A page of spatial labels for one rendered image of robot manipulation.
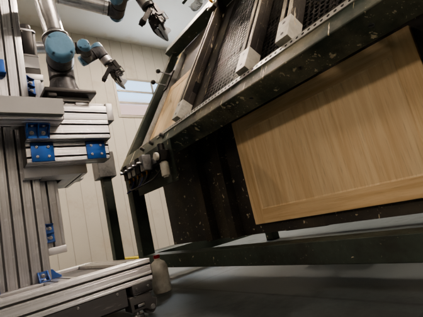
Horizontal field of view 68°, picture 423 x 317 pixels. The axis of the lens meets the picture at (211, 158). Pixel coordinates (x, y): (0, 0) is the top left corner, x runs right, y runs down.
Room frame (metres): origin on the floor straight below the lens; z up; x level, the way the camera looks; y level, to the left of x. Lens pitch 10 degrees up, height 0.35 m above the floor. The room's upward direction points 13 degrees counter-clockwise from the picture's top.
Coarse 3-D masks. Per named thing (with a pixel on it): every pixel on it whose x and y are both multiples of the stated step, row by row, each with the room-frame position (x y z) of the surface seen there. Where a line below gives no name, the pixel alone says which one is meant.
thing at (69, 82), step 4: (52, 76) 1.36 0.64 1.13; (56, 76) 1.35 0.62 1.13; (60, 76) 1.36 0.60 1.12; (64, 76) 1.36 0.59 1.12; (68, 76) 1.38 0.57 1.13; (72, 76) 1.40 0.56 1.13; (52, 80) 1.36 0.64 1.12; (56, 80) 1.35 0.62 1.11; (60, 80) 1.35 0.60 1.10; (64, 80) 1.36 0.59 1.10; (68, 80) 1.37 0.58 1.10; (72, 80) 1.39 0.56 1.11; (52, 84) 1.35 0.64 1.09; (56, 84) 1.35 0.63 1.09; (60, 84) 1.34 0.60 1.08; (64, 84) 1.35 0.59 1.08; (68, 84) 1.36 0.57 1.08; (72, 84) 1.38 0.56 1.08; (76, 84) 1.41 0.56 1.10; (72, 88) 1.37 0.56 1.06; (76, 88) 1.41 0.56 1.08
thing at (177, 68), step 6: (180, 54) 2.43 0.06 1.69; (180, 60) 2.38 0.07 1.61; (174, 66) 2.40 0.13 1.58; (180, 66) 2.37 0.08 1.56; (174, 72) 2.33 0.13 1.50; (174, 78) 2.32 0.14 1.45; (168, 90) 2.27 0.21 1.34; (162, 96) 2.27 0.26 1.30; (162, 102) 2.22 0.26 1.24; (156, 114) 2.18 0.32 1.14; (156, 120) 2.17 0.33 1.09; (150, 126) 2.16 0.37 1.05; (150, 132) 2.13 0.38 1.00
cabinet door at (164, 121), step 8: (184, 80) 2.08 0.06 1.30; (176, 88) 2.15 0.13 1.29; (168, 96) 2.22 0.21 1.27; (176, 96) 2.06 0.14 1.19; (168, 104) 2.14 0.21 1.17; (176, 104) 1.98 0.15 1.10; (168, 112) 2.05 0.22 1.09; (160, 120) 2.12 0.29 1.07; (168, 120) 1.97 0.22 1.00; (160, 128) 2.04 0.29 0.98; (152, 136) 2.09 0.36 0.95
